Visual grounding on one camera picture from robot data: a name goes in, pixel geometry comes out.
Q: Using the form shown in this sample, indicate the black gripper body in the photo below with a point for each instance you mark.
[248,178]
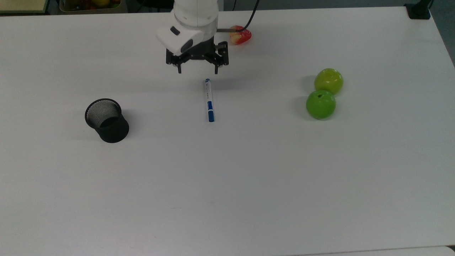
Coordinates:
[199,52]

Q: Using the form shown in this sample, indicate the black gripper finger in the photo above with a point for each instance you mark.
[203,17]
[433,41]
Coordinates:
[217,68]
[178,68]

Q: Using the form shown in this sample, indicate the white marker with blue cap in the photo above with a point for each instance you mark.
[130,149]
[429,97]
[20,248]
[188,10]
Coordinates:
[209,99]

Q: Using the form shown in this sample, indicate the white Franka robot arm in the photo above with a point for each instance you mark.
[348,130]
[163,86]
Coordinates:
[195,17]

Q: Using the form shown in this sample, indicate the red and yellow fruit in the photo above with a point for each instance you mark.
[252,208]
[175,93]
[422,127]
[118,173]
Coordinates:
[241,35]

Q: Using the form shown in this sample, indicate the black mesh pen cup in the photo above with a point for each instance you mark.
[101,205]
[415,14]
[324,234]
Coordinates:
[108,126]

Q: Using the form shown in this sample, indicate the box of fruit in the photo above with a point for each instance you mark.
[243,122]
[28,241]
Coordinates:
[92,5]

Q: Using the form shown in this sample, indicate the dark green apple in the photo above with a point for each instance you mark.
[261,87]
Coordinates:
[320,105]

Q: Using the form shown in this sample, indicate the yellow-green apple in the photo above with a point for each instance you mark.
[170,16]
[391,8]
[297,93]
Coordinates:
[328,81]

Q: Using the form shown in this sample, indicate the yellowish board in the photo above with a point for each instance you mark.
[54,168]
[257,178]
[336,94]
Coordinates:
[23,5]

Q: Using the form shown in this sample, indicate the black table clamp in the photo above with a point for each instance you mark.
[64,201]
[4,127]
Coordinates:
[418,10]

